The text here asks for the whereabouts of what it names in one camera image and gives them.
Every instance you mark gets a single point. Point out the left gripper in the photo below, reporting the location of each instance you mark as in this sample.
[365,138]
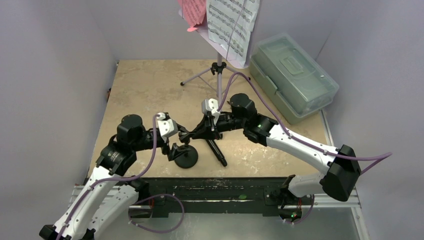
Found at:
[174,151]

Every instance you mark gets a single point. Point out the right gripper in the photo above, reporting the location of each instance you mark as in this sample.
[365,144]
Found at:
[212,125]

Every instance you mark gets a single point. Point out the black handheld microphone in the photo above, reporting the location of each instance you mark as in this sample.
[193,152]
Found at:
[217,152]

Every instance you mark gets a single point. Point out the black desktop microphone stand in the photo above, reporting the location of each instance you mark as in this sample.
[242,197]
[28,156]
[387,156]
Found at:
[185,155]

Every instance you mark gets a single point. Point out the lilac folding music stand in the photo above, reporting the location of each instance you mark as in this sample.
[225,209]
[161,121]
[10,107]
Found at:
[221,63]

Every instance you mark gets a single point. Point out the white sheet music page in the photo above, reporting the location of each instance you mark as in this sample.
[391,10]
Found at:
[230,24]

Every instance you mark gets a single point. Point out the pink sheet music page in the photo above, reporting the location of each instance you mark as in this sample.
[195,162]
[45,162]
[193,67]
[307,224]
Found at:
[193,12]

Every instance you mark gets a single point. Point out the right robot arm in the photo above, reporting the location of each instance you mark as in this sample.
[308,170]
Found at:
[337,173]

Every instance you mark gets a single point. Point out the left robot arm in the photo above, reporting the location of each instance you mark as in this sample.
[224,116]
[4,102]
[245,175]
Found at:
[108,192]

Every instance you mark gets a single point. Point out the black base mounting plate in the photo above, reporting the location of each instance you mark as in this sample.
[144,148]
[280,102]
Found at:
[157,197]

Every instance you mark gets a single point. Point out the clear plastic storage box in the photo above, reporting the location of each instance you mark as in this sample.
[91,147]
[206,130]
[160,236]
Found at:
[294,82]

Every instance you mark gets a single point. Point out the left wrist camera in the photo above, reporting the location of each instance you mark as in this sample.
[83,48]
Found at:
[167,126]

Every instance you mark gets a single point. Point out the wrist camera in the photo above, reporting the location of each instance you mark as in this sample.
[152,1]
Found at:
[167,126]
[210,106]

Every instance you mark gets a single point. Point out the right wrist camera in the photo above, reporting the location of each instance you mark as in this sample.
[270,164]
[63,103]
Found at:
[210,106]

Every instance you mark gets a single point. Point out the aluminium rail frame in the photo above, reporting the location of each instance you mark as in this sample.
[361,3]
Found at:
[108,193]

